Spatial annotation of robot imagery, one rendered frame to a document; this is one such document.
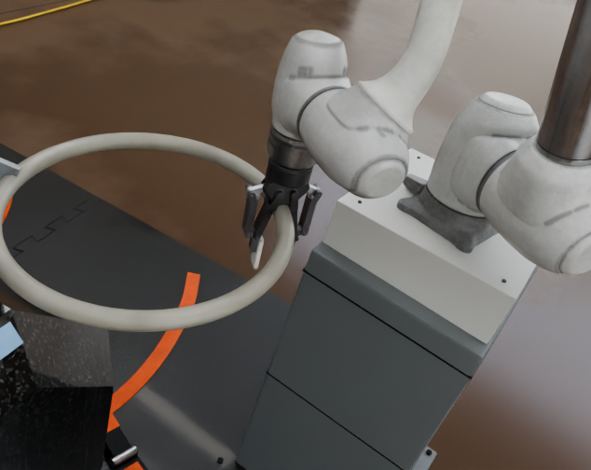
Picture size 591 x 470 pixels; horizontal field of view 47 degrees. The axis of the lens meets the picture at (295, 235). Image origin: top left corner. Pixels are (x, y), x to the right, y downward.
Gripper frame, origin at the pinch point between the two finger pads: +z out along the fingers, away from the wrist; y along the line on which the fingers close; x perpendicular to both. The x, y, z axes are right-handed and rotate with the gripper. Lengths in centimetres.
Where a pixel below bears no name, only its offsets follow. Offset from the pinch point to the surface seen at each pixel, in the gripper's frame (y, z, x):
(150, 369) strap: 11, 84, -42
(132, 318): 27.7, -10.1, 24.0
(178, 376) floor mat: 3, 84, -40
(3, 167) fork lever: 44.6, -11.0, -10.2
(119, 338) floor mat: 18, 83, -55
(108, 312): 30.7, -10.1, 22.7
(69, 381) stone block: 35.5, 16.0, 12.9
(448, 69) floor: -218, 92, -280
